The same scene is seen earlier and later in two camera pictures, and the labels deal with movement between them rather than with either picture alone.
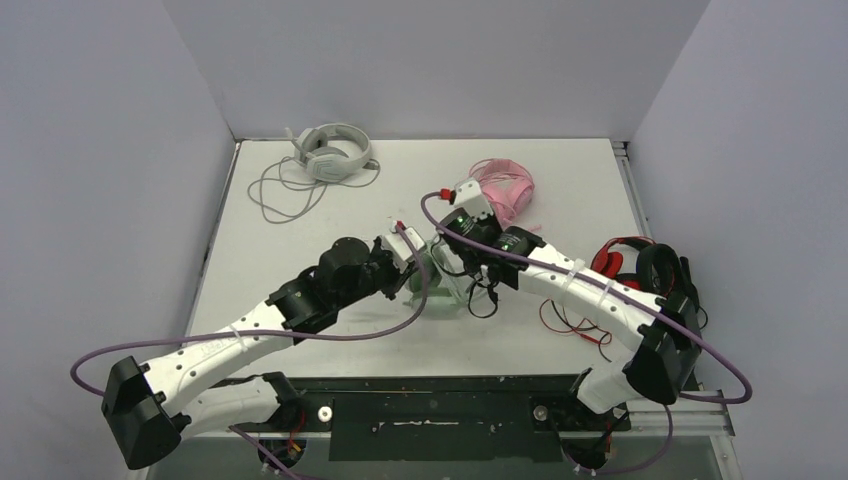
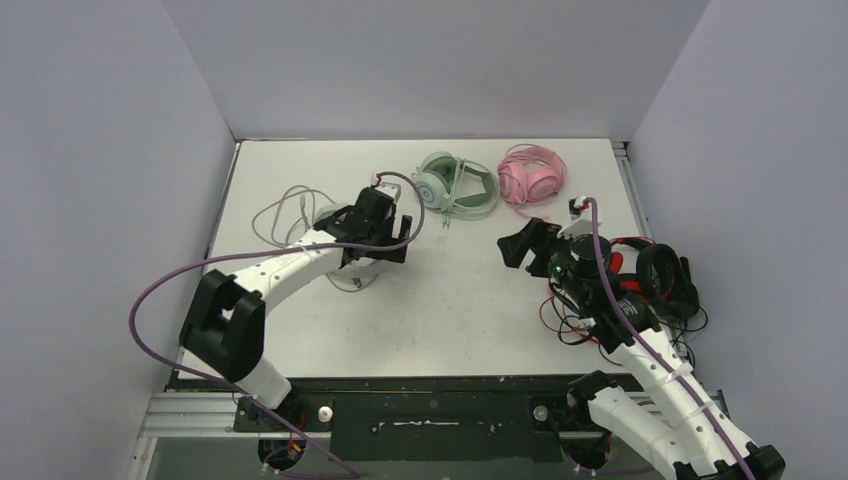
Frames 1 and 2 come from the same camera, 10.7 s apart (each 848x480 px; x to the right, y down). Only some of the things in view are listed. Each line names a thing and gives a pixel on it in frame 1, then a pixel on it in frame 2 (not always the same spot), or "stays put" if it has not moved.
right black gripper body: [460, 258] -> [539, 246]
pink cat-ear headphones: [507, 186] -> [530, 173]
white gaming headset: [326, 153] -> [297, 212]
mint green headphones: [443, 287] -> [456, 186]
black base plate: [466, 419] stays put
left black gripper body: [380, 274] -> [382, 235]
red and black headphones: [648, 263] stays put
